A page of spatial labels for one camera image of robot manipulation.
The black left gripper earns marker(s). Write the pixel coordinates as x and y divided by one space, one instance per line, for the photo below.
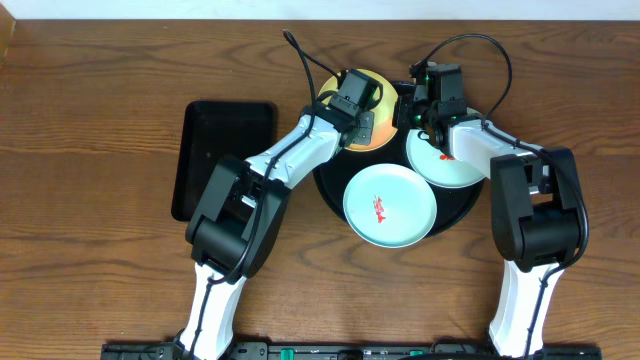
364 126

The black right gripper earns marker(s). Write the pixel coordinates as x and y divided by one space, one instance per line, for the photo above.
407 107

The yellow plastic plate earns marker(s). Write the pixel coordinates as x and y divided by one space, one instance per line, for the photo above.
384 130

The light green plate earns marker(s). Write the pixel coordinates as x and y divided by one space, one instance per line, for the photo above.
389 205
437 168

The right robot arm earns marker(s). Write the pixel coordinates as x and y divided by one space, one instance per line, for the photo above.
538 215

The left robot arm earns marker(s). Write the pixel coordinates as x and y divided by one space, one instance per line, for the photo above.
238 217

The round black tray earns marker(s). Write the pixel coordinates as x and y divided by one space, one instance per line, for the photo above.
333 177

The black rectangular sponge tray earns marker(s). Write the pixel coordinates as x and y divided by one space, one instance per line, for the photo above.
211 130

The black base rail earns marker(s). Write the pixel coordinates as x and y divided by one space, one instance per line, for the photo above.
264 351

